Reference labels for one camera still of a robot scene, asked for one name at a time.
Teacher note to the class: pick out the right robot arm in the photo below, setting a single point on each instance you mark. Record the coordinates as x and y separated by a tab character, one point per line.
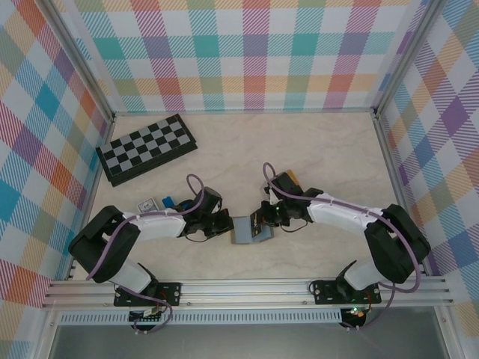
337	215

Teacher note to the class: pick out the black VIP card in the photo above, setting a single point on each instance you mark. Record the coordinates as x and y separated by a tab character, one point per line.
256	224

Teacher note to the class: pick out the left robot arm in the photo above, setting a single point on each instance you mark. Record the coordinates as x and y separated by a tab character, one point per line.
157	226

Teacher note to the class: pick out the orange card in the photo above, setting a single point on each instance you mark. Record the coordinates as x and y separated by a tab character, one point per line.
293	177

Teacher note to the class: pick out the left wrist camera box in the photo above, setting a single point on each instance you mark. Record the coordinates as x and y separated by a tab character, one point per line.
212	201

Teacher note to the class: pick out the aluminium mounting rail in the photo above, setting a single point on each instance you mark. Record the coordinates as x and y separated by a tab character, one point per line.
243	293

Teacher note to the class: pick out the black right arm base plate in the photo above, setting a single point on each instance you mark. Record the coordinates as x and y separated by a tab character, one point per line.
323	291

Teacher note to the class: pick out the aluminium side rail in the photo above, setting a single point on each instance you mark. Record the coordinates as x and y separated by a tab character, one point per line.
94	187
397	187

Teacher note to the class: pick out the clear plastic card box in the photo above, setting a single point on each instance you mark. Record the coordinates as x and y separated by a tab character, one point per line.
296	182

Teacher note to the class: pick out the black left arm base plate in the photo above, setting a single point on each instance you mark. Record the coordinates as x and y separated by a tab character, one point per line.
172	293

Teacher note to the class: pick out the grey card holder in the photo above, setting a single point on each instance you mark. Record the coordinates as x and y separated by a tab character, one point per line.
241	232

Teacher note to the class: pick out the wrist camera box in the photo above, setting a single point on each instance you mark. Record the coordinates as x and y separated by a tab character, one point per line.
212	201
284	184

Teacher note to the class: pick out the small blue block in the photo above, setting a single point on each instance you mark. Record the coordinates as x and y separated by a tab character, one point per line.
169	201

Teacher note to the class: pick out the small circuit board orange part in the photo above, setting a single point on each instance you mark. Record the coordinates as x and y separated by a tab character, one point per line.
357	313

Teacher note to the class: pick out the black folding chess board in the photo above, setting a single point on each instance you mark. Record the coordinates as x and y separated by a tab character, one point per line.
146	149

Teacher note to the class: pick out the aluminium back rail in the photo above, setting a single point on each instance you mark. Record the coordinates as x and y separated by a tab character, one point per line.
243	111

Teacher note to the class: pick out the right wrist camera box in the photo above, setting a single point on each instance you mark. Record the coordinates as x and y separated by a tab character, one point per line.
284	184

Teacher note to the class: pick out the aluminium frame post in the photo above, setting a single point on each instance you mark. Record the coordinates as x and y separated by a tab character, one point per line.
81	60
405	56

